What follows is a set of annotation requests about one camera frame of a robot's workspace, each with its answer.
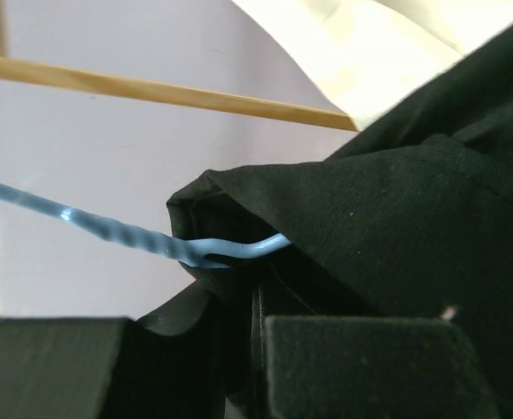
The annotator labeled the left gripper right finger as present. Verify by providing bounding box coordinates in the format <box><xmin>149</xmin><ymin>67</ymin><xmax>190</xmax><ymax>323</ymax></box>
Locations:
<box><xmin>250</xmin><ymin>284</ymin><xmax>499</xmax><ymax>418</ymax></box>

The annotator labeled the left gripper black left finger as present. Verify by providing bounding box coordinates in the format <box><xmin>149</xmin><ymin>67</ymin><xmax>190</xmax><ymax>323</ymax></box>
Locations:
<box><xmin>0</xmin><ymin>285</ymin><xmax>225</xmax><ymax>418</ymax></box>

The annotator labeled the light blue hanger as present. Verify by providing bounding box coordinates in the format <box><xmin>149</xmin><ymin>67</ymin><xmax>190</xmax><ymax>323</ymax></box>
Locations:
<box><xmin>0</xmin><ymin>183</ymin><xmax>291</xmax><ymax>269</ymax></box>

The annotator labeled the black shirt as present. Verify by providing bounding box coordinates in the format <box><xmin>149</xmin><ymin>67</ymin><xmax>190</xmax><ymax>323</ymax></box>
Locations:
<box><xmin>167</xmin><ymin>25</ymin><xmax>513</xmax><ymax>418</ymax></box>

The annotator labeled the front white shirt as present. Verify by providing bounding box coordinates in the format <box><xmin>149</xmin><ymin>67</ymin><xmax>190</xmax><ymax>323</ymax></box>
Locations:
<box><xmin>235</xmin><ymin>0</ymin><xmax>513</xmax><ymax>130</ymax></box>

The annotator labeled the wooden rack crossbar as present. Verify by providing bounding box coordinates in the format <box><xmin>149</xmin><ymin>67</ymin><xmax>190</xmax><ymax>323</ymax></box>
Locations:
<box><xmin>0</xmin><ymin>57</ymin><xmax>357</xmax><ymax>131</ymax></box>

